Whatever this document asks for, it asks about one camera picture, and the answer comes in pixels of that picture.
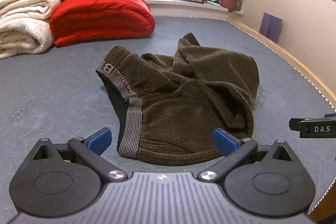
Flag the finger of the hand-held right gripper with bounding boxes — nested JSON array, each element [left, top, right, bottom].
[[289, 113, 336, 138]]

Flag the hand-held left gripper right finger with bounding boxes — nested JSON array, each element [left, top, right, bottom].
[[197, 129, 300, 184]]

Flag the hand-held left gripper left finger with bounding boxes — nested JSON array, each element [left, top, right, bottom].
[[29, 127, 129, 184]]

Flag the olive corduroy pants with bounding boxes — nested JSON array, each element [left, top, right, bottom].
[[96, 32, 260, 166]]

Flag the red folded quilt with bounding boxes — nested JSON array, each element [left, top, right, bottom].
[[49, 0, 156, 47]]

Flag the white folded blanket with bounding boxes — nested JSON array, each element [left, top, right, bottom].
[[0, 0, 62, 60]]

